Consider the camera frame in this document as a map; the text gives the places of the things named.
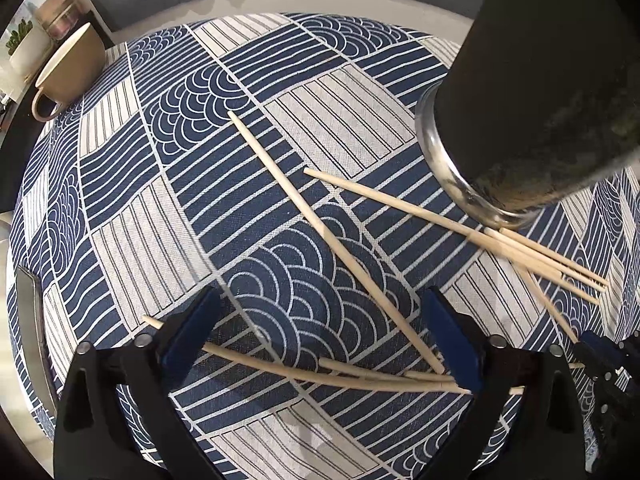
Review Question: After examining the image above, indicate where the wooden chopstick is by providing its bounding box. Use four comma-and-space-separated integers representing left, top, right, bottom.
497, 229, 610, 287
484, 226, 605, 292
304, 168, 600, 306
142, 314, 471, 396
404, 370, 524, 396
316, 356, 459, 386
514, 264, 579, 344
228, 112, 445, 374

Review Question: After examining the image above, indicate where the black smartphone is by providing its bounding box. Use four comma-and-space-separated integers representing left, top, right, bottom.
15, 266, 58, 417

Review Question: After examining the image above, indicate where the blue white patterned tablecloth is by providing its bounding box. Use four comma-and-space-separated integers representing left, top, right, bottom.
6, 13, 639, 479

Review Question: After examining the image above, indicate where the black cylindrical utensil holder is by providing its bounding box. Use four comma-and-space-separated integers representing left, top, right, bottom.
416, 0, 639, 230

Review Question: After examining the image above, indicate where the beige ceramic mug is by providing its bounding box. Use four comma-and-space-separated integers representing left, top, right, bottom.
32, 23, 106, 122

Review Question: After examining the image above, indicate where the white pot with green plant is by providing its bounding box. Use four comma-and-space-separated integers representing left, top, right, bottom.
4, 18, 53, 79

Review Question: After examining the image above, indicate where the pink candle jar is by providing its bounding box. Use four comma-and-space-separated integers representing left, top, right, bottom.
35, 0, 87, 41

